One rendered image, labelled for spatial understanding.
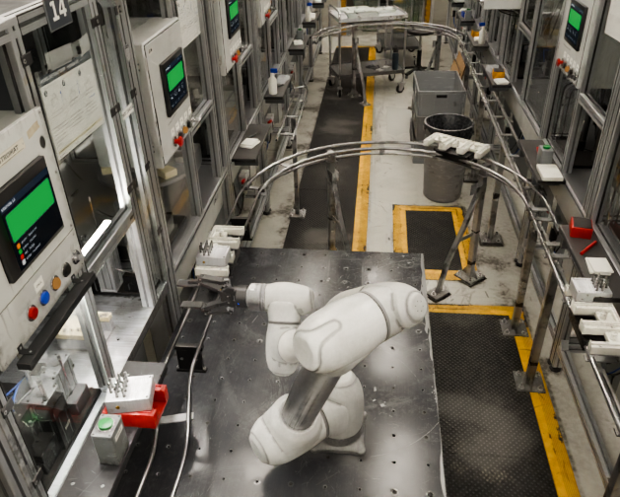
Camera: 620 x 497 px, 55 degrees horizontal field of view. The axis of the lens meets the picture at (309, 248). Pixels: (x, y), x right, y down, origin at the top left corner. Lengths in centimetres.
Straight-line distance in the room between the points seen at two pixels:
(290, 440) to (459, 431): 141
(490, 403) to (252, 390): 138
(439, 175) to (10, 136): 371
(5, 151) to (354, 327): 85
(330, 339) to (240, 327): 126
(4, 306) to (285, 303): 81
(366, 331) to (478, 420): 184
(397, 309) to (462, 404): 184
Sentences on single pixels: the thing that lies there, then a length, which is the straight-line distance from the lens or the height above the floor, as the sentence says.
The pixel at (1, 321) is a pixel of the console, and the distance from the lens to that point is 147.
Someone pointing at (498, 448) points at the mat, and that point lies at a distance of 303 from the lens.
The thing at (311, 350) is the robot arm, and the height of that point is 142.
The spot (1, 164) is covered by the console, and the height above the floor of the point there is 177.
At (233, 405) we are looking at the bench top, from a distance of 222.
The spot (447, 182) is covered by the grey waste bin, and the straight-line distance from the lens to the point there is 479.
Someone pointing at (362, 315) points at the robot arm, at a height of 146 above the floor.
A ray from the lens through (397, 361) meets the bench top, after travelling 236.
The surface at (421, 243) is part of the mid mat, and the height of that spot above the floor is 1.
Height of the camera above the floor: 230
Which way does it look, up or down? 33 degrees down
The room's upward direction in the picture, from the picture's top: 2 degrees counter-clockwise
